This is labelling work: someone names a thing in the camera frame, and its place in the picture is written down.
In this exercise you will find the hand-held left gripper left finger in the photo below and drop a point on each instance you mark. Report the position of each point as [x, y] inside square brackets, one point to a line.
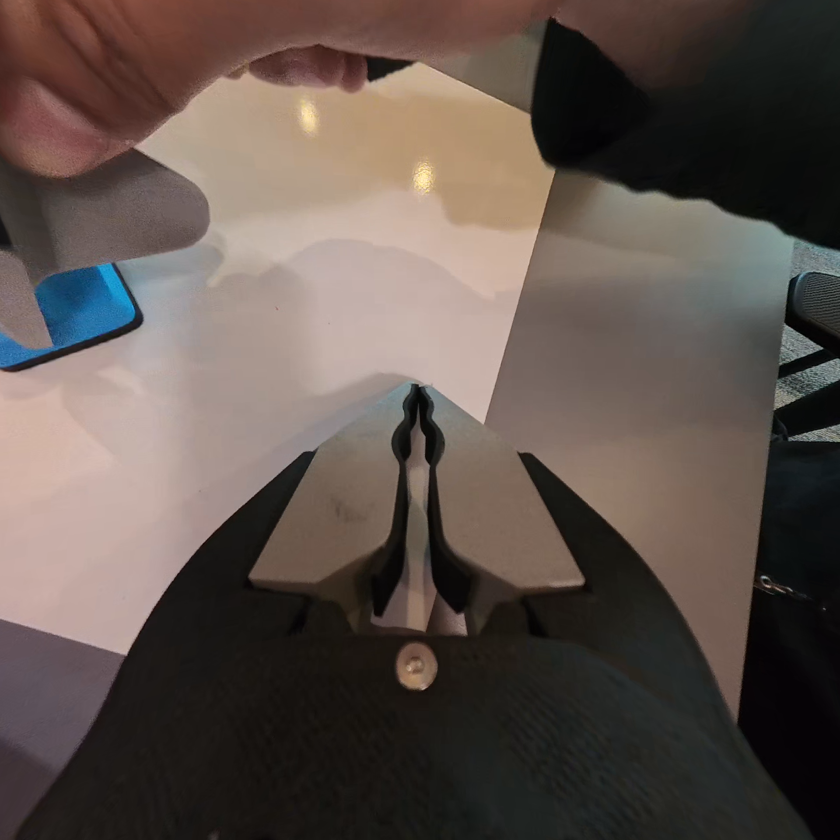
[315, 525]

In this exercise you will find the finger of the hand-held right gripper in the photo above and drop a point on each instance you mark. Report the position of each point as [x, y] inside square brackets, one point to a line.
[23, 308]

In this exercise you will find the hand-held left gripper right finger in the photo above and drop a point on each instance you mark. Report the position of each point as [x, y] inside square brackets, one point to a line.
[505, 525]

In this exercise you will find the blue whiteboard eraser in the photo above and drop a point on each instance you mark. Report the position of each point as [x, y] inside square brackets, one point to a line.
[85, 308]

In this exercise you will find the white whiteboard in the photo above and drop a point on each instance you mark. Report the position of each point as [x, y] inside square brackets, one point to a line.
[295, 295]

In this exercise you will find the person's right hand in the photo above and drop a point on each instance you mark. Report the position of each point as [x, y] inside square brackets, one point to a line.
[131, 52]

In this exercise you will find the black mesh office chair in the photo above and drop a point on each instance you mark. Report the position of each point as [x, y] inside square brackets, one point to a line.
[814, 315]

